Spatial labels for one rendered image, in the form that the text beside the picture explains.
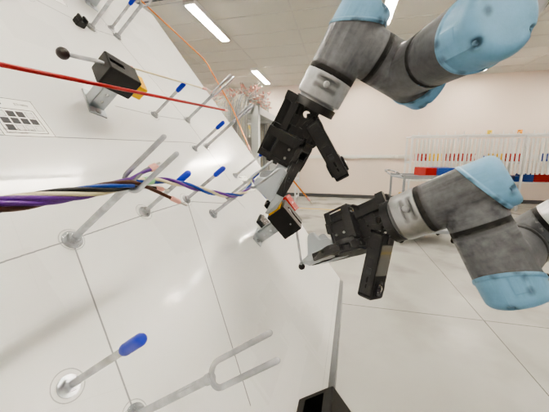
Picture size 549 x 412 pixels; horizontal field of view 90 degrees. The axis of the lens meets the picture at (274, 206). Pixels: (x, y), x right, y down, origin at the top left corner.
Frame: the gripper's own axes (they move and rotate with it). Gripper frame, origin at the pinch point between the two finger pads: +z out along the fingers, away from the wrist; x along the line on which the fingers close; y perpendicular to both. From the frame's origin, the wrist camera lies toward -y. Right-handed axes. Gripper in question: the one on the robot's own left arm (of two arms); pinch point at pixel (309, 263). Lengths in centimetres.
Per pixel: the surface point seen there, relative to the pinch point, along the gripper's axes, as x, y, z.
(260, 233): 9.5, 6.9, 3.0
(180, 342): 31.2, -10.1, -5.7
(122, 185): 40.0, 1.7, -14.9
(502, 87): -796, 432, -110
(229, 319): 23.3, -8.4, -3.2
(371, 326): -158, -24, 78
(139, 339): 39.2, -9.5, -16.7
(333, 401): 21.1, -17.7, -15.5
